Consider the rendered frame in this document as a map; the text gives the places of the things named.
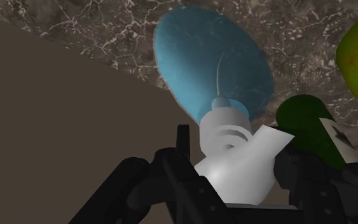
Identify blue spray bottle white head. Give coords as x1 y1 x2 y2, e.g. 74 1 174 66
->
153 7 296 206

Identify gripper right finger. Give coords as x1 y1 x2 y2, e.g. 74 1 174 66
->
273 144 358 224

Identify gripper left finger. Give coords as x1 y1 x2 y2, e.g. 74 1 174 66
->
68 123 236 224

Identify dark green bottle white label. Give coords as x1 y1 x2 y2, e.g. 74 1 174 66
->
275 94 358 171

